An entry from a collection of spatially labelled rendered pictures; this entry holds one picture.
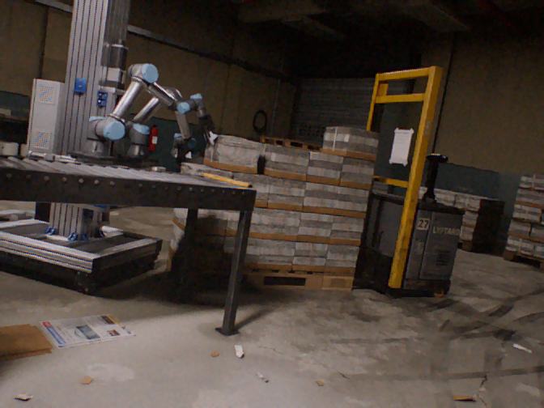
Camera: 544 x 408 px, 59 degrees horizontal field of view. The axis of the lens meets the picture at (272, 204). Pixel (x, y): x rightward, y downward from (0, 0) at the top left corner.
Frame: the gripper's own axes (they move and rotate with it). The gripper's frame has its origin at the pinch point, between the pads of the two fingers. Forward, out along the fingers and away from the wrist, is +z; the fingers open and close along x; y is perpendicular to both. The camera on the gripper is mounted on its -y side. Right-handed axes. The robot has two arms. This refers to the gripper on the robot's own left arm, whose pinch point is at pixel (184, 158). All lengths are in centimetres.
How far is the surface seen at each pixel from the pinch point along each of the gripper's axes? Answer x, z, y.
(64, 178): -79, 158, -7
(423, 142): 171, 58, 42
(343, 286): 134, 40, -82
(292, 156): 70, 42, 15
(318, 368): 44, 167, -85
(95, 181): -68, 154, -8
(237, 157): 28, 43, 8
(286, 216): 72, 43, -30
